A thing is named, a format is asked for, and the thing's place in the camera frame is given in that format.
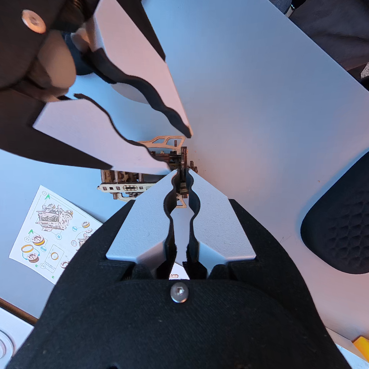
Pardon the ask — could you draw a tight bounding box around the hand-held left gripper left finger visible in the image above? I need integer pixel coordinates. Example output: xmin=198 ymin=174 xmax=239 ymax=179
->
xmin=106 ymin=170 xmax=177 ymax=280

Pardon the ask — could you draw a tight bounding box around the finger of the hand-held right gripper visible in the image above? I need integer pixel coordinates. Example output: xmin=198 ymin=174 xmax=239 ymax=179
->
xmin=71 ymin=0 xmax=193 ymax=139
xmin=32 ymin=93 xmax=172 ymax=176

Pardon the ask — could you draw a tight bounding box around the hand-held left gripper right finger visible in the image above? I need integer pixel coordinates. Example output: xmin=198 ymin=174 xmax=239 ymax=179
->
xmin=184 ymin=169 xmax=256 ymax=280

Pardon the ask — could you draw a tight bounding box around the person's clothed torso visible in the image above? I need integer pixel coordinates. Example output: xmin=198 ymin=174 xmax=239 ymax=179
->
xmin=288 ymin=0 xmax=369 ymax=82

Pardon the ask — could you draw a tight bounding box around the white instruction booklet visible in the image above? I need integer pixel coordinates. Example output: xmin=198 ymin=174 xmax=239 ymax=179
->
xmin=9 ymin=184 xmax=190 ymax=284

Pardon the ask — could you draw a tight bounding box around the black honeycomb cushion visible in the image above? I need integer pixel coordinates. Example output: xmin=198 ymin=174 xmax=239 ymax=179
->
xmin=300 ymin=153 xmax=369 ymax=275

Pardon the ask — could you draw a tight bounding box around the white cardboard box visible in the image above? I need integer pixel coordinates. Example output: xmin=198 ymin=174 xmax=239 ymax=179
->
xmin=325 ymin=327 xmax=369 ymax=369

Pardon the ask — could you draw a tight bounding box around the brown wooden divider strip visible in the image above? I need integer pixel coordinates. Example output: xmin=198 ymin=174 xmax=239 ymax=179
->
xmin=0 ymin=297 xmax=39 ymax=325

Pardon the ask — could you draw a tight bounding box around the white plastic board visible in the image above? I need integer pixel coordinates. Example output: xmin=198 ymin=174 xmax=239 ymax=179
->
xmin=0 ymin=307 xmax=34 ymax=369

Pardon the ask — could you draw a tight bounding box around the person's right hand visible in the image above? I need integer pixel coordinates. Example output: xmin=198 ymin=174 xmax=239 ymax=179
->
xmin=27 ymin=30 xmax=77 ymax=91

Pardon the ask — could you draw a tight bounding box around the wooden mechanical model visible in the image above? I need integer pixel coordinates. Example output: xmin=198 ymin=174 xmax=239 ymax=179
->
xmin=96 ymin=135 xmax=199 ymax=209

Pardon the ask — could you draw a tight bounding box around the yellow box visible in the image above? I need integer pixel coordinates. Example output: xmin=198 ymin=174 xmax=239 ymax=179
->
xmin=352 ymin=335 xmax=369 ymax=356

